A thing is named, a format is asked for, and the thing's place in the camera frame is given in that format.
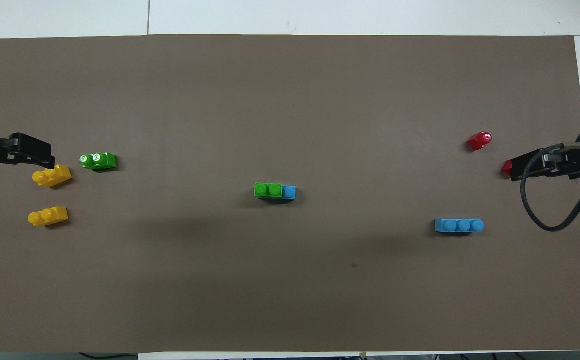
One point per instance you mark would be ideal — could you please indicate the green block with white stickers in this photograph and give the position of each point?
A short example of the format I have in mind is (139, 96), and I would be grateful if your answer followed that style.
(99, 161)

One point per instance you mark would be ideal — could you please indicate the yellow two-stud block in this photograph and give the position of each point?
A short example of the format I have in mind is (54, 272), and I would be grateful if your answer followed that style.
(48, 216)
(52, 176)

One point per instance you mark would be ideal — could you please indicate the brown paper table mat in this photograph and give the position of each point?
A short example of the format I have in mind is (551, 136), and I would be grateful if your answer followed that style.
(290, 100)

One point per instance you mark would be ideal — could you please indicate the red one-stud block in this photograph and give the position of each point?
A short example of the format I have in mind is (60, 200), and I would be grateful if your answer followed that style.
(479, 141)
(506, 168)

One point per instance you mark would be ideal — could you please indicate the blue three-stud block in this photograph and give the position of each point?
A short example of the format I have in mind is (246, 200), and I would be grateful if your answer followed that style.
(289, 192)
(459, 226)

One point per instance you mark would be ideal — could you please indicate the plain green two-stud block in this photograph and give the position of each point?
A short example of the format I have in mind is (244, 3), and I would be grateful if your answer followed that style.
(267, 190)

